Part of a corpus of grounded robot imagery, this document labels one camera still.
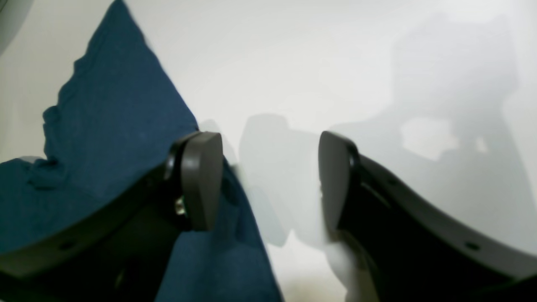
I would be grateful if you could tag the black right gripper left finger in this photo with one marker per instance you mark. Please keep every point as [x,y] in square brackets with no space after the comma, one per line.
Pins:
[121,252]

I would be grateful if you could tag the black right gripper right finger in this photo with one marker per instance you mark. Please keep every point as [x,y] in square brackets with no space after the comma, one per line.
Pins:
[414,251]

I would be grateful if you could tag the blue T-shirt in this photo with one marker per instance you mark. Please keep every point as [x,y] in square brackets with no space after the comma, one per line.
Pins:
[115,120]

